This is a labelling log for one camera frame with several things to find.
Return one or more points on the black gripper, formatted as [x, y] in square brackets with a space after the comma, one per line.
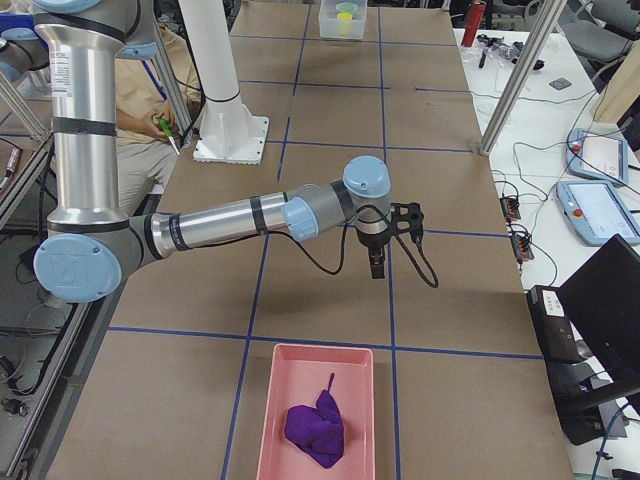
[373, 242]

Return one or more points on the purple cloth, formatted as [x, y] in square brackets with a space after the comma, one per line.
[318, 431]

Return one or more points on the yellow plastic cup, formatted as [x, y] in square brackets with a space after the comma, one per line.
[344, 22]

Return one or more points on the mint green bowl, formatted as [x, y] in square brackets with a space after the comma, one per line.
[346, 7]

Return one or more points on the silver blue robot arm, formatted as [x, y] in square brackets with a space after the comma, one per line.
[92, 246]

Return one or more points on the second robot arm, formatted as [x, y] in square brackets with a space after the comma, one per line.
[24, 53]

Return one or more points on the black box device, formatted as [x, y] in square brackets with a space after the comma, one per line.
[552, 327]

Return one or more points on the clear plastic box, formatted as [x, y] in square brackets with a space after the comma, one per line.
[328, 27]

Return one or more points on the upper orange connector block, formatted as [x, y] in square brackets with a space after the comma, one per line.
[510, 208]

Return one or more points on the orange connector block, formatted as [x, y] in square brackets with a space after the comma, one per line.
[521, 246]
[510, 208]

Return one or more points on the pink plastic tray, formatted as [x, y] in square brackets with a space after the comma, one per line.
[299, 373]

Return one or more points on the lower orange connector block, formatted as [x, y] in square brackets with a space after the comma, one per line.
[521, 246]

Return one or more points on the lower blue teach pendant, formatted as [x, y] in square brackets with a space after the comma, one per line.
[596, 212]

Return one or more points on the blue teach pendant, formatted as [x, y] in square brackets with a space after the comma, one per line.
[596, 212]
[598, 156]

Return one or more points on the black monitor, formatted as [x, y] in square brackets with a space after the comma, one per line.
[601, 299]

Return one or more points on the upper blue teach pendant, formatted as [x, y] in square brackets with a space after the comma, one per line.
[598, 156]

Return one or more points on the green pen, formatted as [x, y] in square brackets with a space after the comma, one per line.
[165, 127]

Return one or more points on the red cylinder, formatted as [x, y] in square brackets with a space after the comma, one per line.
[475, 16]

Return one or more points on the person in beige clothes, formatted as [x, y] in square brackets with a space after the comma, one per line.
[145, 155]

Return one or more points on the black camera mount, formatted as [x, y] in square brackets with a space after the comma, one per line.
[408, 218]

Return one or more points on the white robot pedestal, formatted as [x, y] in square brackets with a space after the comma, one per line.
[228, 131]

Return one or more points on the aluminium frame post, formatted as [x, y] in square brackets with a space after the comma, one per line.
[536, 40]

